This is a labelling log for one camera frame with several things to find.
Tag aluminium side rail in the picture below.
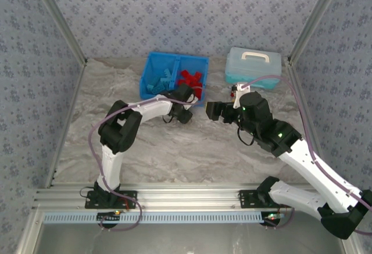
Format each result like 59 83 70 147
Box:
45 59 88 189
284 58 325 156

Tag right aluminium frame post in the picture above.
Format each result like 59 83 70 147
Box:
286 0 348 62

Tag right aluminium side rail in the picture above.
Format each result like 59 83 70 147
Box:
284 58 325 156

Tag thin black cable right gripper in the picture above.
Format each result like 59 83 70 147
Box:
237 126 255 146

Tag circuit board with led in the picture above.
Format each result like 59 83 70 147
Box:
96 212 120 223
263 212 282 226

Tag aluminium frame post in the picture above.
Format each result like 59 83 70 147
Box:
28 0 88 66
286 0 348 62

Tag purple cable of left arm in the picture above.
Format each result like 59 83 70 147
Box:
88 87 207 232

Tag left aluminium side rail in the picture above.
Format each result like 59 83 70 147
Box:
45 59 88 189

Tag left circuit board with LED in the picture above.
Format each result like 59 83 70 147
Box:
96 212 120 223

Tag metal tray panel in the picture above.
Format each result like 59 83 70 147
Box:
17 210 361 254

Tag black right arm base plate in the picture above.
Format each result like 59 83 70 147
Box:
238 189 292 210

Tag aluminium mounting beam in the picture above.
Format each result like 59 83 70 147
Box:
31 181 341 212

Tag light blue slotted cable duct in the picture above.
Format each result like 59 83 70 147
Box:
43 211 267 224

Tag blue divided plastic bin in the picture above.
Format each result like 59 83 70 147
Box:
139 51 210 108

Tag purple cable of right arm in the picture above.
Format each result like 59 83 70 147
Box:
239 75 372 236

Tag right circuit board with LED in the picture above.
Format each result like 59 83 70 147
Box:
263 212 282 226

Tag teal plastic storage box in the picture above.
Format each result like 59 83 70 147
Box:
224 46 282 90

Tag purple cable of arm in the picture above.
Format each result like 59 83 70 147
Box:
88 87 207 232
239 75 372 236

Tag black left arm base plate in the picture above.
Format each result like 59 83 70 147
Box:
84 184 138 210

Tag left aluminium frame post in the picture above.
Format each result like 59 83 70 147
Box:
28 0 88 66

